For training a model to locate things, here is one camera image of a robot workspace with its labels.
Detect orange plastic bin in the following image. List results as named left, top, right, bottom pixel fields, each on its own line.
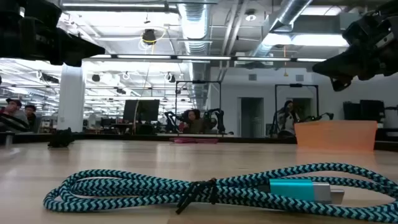
left=294, top=120, right=379, bottom=152

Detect silver ceiling air duct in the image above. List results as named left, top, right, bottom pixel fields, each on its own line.
left=250, top=0, right=313, bottom=58
left=176, top=0, right=213, bottom=110

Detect black overhead light bar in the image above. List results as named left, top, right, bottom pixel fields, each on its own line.
left=83, top=54, right=328, bottom=63

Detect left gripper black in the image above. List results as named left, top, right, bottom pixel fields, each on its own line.
left=0, top=0, right=106, bottom=68

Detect black cable with red tie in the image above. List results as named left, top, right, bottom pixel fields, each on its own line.
left=47, top=127, right=76, bottom=148

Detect black computer monitor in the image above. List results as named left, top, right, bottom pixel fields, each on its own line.
left=123, top=99, right=160, bottom=123

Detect black aluminium table frame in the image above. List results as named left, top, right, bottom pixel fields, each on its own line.
left=0, top=128, right=398, bottom=152

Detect black rig frame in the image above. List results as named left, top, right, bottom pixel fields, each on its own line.
left=175, top=80, right=223, bottom=134
left=274, top=83, right=320, bottom=135

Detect hanging black cable reel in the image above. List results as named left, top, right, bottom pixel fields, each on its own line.
left=142, top=28, right=157, bottom=46

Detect pink mat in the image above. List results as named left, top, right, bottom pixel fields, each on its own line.
left=169, top=138, right=220, bottom=144

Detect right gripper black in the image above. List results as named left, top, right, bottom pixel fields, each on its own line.
left=312, top=0, right=398, bottom=92

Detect black equipment boxes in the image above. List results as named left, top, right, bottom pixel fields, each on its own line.
left=343, top=99, right=386, bottom=123

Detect white pillar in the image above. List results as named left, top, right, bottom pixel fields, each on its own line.
left=57, top=63, right=86, bottom=133

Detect teal braided USB-C cable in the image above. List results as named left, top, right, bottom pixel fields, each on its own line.
left=42, top=162, right=398, bottom=224

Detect person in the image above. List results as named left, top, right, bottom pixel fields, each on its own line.
left=182, top=109, right=205, bottom=134
left=0, top=98, right=29, bottom=133
left=24, top=105, right=42, bottom=133
left=277, top=100, right=302, bottom=136

